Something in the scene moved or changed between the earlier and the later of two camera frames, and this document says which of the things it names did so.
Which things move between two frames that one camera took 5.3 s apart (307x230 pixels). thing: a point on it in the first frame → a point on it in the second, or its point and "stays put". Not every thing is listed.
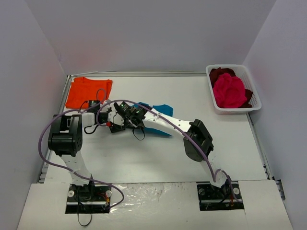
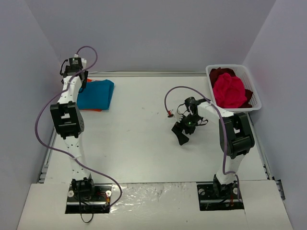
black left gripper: (115, 129) → (75, 71)
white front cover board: (156, 206) stays put
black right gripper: (120, 110) → (180, 129)
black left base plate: (91, 198) stays put
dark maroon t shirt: (214, 72) stays put
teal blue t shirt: (165, 109) → (96, 95)
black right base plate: (213, 198) stays put
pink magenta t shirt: (229, 91) stays put
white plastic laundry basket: (241, 71) stays put
